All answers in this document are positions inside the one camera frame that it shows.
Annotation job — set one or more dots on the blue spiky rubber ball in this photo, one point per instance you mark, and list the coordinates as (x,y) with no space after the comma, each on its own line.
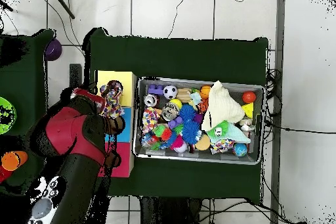
(188,112)
(191,133)

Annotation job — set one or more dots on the black and white soccer ball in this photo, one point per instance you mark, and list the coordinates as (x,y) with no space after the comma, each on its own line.
(170,92)

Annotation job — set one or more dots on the small multicolour cloth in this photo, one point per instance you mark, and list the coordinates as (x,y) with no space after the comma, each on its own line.
(113,103)

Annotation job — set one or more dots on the black rod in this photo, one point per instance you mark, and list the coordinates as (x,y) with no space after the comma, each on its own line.
(62,3)

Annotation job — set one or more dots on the red ball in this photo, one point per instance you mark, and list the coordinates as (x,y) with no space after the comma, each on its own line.
(249,97)

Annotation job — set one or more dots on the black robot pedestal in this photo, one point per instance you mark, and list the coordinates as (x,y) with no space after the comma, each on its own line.
(168,212)

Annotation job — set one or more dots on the orange plastic cup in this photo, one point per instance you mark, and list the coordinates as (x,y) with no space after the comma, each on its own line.
(13,160)

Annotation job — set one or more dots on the crushed red drink can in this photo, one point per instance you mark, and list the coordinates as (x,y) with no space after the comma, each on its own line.
(150,100)

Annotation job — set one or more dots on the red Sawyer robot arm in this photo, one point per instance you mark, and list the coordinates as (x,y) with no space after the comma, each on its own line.
(68,140)

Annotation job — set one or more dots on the green spiky rubber ball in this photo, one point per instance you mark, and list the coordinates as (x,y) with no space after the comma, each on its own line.
(218,129)

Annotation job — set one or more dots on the cream knitted cloth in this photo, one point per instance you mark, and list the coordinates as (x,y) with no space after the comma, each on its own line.
(220,106)

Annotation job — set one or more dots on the green plastic bowl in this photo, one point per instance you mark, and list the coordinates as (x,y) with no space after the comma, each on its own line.
(6,124)

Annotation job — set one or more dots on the yellow tennis ball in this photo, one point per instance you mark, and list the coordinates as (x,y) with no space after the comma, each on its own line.
(175,104)

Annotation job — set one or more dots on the purple ball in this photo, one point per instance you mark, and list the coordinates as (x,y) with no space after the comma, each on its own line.
(52,49)

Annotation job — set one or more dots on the yellow cheese wedge toy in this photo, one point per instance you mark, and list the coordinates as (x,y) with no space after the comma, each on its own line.
(248,110)

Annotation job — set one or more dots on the mint green cloth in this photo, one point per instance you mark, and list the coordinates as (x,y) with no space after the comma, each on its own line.
(236,134)

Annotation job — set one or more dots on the clear mesh bin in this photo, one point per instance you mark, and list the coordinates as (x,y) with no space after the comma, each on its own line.
(252,156)

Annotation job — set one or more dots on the striped tiger plush toy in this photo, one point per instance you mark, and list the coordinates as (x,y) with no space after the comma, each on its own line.
(202,106)

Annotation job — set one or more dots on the wooden box with three holes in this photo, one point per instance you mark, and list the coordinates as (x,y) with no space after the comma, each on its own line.
(128,90)

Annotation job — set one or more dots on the orange toy basketball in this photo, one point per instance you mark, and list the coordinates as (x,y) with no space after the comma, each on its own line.
(205,91)

